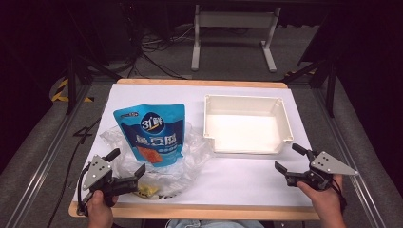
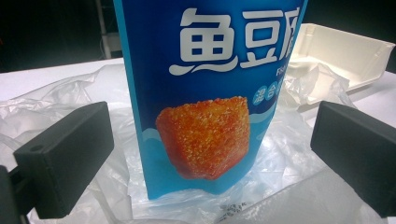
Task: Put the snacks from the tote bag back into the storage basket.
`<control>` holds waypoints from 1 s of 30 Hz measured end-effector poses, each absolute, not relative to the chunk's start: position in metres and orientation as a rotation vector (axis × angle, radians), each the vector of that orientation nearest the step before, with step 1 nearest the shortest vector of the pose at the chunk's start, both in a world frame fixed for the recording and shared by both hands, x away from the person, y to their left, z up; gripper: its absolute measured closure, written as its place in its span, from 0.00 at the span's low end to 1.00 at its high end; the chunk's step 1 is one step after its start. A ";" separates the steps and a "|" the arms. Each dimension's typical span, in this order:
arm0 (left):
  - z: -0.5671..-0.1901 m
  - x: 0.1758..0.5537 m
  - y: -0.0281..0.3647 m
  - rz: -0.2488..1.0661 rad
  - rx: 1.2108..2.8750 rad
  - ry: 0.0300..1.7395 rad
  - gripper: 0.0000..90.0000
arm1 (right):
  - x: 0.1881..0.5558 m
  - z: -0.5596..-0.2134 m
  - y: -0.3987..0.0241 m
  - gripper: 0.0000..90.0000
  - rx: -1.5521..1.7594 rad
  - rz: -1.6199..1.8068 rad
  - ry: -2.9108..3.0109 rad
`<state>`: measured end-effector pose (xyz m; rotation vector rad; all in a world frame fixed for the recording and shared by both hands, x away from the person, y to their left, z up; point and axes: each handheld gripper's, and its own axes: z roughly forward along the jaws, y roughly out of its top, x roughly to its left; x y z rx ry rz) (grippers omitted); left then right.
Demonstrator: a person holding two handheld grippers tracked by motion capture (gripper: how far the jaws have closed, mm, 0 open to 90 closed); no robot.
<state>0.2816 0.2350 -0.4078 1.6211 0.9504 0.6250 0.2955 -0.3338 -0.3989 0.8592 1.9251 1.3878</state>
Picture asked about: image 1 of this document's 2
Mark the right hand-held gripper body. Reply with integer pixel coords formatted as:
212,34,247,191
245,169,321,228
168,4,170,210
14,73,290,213
284,148,360,192

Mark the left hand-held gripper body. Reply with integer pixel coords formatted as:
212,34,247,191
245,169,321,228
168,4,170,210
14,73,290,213
81,154,141,207

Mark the blue snack pouch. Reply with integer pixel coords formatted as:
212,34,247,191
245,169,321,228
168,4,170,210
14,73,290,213
112,103,186,168

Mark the clear plastic bag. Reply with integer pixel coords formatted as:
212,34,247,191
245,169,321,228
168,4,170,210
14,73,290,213
99,122,213,201

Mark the person's right hand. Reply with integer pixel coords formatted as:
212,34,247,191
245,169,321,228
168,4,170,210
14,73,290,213
296,174,345,220

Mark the person's left hand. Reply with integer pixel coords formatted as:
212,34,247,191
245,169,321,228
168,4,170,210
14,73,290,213
86,189,119,222

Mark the small yellow packet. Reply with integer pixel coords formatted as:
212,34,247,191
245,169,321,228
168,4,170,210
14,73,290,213
134,183,162,200

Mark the white paper sheet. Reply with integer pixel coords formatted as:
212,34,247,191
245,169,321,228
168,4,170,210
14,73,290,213
72,83,315,208

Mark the white plastic box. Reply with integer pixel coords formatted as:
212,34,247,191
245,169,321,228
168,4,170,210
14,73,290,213
202,93,295,156

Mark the black metal stand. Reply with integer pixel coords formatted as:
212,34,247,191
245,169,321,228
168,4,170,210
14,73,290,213
278,55,339,119
64,51,124,116

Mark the yellow black floor tape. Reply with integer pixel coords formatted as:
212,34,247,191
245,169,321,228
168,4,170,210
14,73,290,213
50,77,95,104

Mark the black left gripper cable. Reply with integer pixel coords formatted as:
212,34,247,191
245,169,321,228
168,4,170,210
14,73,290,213
76,163,93,218

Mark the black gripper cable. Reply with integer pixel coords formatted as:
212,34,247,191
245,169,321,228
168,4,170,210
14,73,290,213
330,177,349,214
76,163,93,218

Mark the aluminium rail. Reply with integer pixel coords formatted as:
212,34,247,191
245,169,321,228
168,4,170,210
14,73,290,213
312,87,389,228
3,85,93,228

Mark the thin black floor cable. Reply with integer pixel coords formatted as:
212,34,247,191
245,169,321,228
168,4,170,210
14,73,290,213
47,117,103,228

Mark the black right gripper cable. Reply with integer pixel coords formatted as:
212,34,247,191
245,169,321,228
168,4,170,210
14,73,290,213
330,177,349,214

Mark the tangle of black floor cables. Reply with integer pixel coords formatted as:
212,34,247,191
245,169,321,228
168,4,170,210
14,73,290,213
125,18,199,81

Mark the white metal table frame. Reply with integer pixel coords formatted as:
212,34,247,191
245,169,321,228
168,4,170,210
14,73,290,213
190,4,282,73

